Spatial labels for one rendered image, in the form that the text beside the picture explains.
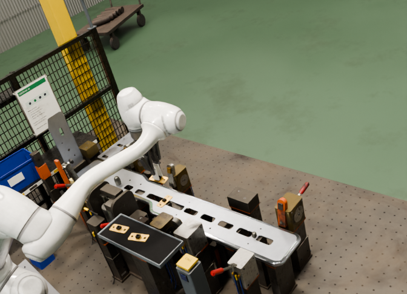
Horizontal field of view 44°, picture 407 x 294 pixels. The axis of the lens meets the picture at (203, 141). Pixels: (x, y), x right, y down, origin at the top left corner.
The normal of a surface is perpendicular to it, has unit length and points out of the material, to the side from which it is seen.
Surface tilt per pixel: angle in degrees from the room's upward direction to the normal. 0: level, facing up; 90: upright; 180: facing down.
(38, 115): 90
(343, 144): 0
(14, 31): 90
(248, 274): 90
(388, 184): 0
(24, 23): 90
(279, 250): 0
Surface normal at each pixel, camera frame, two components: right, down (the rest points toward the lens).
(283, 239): -0.22, -0.82
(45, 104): 0.76, 0.20
